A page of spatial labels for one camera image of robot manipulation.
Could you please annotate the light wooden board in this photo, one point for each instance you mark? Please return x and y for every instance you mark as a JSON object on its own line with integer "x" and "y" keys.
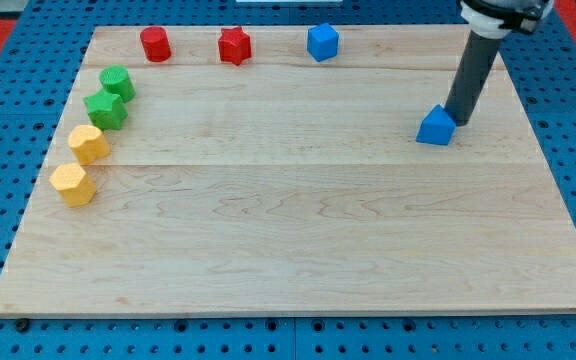
{"x": 290, "y": 187}

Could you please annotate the green cylinder block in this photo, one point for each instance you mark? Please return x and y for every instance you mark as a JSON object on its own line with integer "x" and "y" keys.
{"x": 116, "y": 80}

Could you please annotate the blue triangular prism block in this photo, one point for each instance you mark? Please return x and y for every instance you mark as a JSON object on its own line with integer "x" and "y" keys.
{"x": 437, "y": 128}

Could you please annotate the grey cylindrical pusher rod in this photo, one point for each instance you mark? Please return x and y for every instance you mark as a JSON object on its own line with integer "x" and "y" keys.
{"x": 472, "y": 73}

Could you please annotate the red star block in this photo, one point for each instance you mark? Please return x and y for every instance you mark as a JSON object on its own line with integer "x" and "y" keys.
{"x": 234, "y": 45}

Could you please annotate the yellow hexagon block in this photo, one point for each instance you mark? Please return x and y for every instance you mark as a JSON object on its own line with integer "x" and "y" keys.
{"x": 73, "y": 184}

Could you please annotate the yellow heart block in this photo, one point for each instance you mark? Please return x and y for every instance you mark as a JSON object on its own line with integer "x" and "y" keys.
{"x": 88, "y": 144}

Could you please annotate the green star block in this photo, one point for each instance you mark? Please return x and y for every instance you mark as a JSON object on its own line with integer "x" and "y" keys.
{"x": 106, "y": 110}

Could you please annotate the blue cube block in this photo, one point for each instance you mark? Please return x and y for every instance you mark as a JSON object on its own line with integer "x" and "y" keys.
{"x": 322, "y": 42}

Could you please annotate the red cylinder block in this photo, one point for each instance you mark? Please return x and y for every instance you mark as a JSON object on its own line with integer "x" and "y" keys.
{"x": 155, "y": 43}

